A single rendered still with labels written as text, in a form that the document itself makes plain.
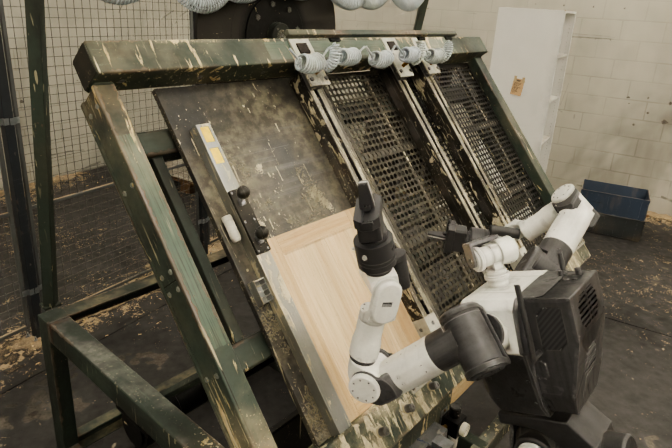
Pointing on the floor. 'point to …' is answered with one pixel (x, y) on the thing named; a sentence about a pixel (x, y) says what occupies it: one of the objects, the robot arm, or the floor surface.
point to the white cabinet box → (532, 69)
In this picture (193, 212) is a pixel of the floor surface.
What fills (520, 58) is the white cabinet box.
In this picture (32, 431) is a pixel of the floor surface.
